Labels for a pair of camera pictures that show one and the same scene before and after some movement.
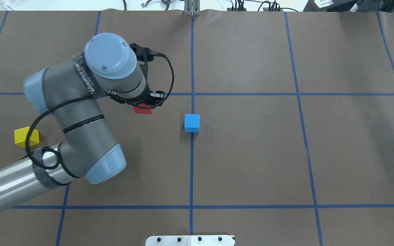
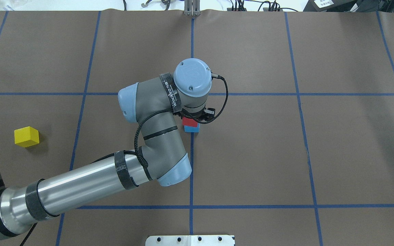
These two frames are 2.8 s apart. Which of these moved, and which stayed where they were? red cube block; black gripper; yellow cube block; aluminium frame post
Moved: red cube block; black gripper
Stayed: yellow cube block; aluminium frame post
